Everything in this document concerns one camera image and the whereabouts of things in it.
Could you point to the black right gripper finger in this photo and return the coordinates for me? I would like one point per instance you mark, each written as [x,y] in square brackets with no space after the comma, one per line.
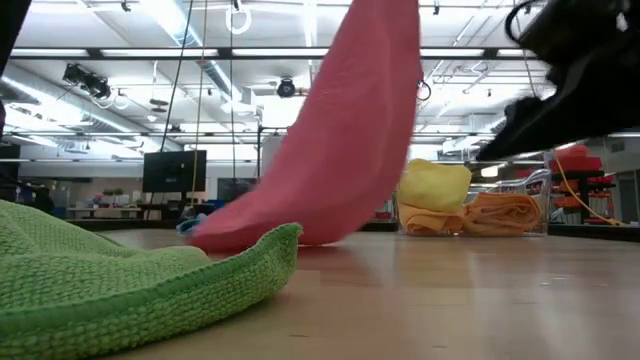
[575,115]

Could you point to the yellow microfiber towel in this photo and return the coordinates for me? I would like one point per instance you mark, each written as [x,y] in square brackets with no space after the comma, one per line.
[435,185]

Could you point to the pink microfiber towel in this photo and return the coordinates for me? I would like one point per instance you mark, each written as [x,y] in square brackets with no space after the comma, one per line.
[350,150]

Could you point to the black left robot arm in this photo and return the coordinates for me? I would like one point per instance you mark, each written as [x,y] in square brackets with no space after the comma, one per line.
[10,25]

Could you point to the blue microfiber towel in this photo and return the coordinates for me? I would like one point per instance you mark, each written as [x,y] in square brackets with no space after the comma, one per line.
[187,225]

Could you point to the green microfiber towel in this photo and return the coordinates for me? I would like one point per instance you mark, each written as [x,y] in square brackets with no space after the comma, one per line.
[125,290]

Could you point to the clear plastic bin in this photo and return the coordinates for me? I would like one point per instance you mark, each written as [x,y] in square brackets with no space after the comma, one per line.
[542,200]

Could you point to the dark screen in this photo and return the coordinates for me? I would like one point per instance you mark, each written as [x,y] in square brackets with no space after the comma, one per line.
[235,189]

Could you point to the black monitor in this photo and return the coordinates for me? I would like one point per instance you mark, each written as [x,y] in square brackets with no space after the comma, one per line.
[172,172]

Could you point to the dark ceiling disc fixture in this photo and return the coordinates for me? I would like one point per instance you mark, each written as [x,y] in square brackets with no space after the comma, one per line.
[159,102]

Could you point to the rig light bar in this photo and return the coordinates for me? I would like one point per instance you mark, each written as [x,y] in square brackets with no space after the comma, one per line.
[150,52]

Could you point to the small potted plant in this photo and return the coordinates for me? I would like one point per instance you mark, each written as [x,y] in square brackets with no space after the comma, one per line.
[118,194]
[107,195]

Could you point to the black metal rig frame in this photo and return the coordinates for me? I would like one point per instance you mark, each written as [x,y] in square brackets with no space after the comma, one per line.
[590,232]

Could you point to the black hanging camera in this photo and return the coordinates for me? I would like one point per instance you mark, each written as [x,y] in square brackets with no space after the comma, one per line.
[286,88]
[429,90]

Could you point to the black background rig frame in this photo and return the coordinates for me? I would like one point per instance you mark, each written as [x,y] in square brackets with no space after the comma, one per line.
[259,150]

